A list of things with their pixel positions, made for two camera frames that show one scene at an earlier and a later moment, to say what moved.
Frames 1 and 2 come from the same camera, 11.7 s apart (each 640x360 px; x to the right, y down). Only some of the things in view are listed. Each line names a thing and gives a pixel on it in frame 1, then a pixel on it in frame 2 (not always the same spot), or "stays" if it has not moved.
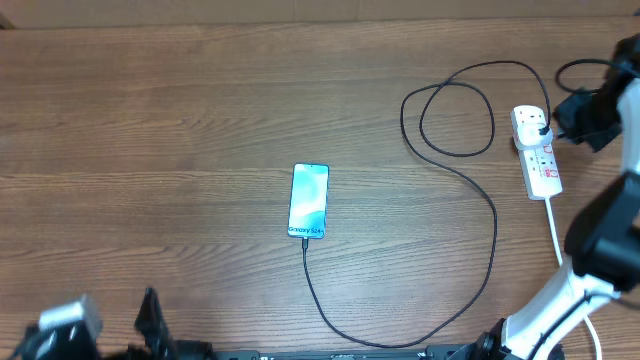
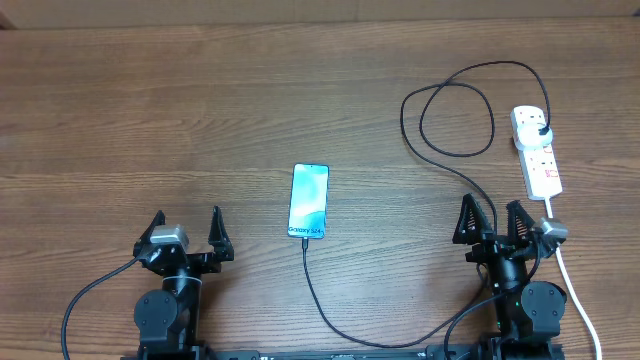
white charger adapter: (529, 135) stays
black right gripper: (566, 114) → (490, 245)
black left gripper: (151, 321) → (217, 237)
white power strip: (533, 138) stays
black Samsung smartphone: (308, 201) stays
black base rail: (347, 355) stays
